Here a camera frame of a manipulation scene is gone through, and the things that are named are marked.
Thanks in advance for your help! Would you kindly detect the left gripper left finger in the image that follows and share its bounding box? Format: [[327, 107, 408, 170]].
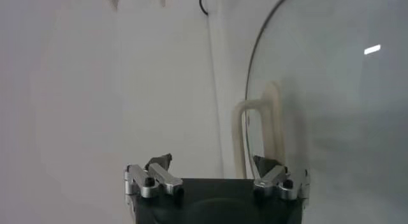
[[123, 153, 186, 200]]

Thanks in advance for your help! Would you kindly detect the glass lid with cream handle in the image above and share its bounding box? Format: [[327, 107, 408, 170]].
[[231, 0, 408, 224]]

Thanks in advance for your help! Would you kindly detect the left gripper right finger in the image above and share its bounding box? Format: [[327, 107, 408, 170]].
[[252, 154, 312, 202]]

